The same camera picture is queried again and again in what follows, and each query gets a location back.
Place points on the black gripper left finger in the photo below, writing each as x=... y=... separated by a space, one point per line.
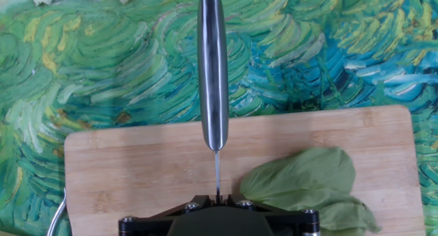
x=161 y=217

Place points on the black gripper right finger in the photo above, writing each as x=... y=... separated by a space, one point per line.
x=287 y=219

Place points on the green pakchoi with long stem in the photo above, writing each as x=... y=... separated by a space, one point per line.
x=308 y=174

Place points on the steel cleaver knife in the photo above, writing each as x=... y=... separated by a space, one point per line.
x=213 y=75

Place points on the wooden cutting board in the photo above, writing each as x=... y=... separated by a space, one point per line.
x=137 y=167

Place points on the painted landscape tablecloth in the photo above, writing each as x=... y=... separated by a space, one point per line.
x=102 y=58

